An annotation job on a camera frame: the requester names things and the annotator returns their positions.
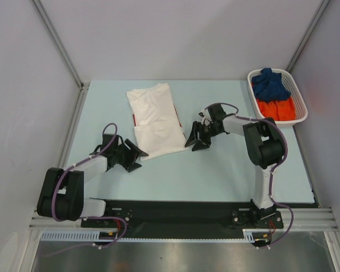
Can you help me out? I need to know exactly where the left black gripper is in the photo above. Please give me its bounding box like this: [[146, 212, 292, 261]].
[[113, 139, 147, 172]]

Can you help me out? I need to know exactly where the white t shirt red print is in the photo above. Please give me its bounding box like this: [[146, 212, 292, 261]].
[[126, 83, 188, 161]]

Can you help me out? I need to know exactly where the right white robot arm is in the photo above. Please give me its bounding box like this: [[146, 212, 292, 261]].
[[185, 103, 288, 227]]

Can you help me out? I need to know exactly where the orange t shirt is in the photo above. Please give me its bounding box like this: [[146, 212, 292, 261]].
[[256, 97, 296, 121]]

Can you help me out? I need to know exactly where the blue t shirt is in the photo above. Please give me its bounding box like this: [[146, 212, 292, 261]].
[[251, 68, 291, 103]]

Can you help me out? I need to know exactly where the white plastic basket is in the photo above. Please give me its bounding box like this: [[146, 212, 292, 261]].
[[247, 69, 308, 127]]

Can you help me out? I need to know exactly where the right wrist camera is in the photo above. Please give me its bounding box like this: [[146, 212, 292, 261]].
[[198, 108, 212, 120]]

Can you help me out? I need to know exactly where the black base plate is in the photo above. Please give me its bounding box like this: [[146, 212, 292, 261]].
[[79, 198, 320, 239]]

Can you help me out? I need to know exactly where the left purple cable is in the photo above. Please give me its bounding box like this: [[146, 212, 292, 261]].
[[42, 122, 128, 257]]

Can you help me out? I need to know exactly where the right white cable duct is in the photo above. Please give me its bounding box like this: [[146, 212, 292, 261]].
[[243, 229, 272, 243]]

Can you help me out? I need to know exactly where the white cable duct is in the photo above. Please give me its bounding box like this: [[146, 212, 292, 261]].
[[41, 230, 119, 243], [243, 229, 272, 243]]

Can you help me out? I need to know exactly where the left white cable duct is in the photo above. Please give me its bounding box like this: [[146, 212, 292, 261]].
[[41, 230, 119, 243]]

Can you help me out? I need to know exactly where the aluminium front rail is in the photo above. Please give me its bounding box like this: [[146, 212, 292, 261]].
[[29, 208, 338, 232]]

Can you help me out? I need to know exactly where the left aluminium frame post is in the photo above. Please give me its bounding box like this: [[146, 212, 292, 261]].
[[29, 0, 83, 90]]

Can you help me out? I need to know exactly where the aluminium frame post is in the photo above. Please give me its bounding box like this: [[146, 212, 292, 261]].
[[286, 0, 333, 73], [29, 0, 83, 90]]

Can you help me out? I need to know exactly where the right aluminium frame post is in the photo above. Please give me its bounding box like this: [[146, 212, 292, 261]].
[[286, 0, 333, 73]]

